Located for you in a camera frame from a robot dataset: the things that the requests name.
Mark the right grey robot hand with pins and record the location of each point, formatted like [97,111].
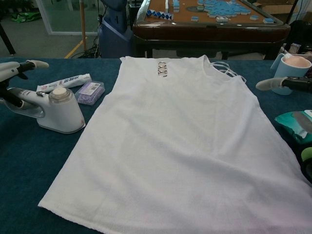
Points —
[292,83]

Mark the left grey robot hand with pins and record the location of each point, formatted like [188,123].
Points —
[8,70]

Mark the white handheld garment steamer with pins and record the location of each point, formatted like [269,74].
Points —
[63,114]

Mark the white toothpaste tube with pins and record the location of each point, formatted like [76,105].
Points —
[65,81]

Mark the green microfibre cloth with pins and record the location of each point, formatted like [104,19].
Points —
[307,153]

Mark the light blue cup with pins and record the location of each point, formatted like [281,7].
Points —
[285,70]

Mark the teal wet wipes pack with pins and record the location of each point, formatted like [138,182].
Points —
[285,124]

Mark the blue mahjong tile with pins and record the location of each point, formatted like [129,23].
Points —
[268,21]
[195,19]

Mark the cardboard box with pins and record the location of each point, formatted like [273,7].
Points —
[275,7]

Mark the clear box of purple picks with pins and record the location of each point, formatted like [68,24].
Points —
[90,93]

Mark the orange wooden pole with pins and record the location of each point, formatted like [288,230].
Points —
[83,22]

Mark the dark blue tablecloth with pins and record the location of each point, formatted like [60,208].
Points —
[29,158]

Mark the face-up mahjong tile pair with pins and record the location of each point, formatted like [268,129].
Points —
[222,19]

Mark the brown mahjong table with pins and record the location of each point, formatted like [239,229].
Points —
[207,36]

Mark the heap of blue mahjong tiles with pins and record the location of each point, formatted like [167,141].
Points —
[219,7]

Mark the white sleeveless top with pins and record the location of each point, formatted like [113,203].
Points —
[170,146]

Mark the blue white snake puzzle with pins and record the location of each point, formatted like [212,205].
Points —
[159,14]

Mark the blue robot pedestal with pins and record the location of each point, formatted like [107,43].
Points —
[114,36]

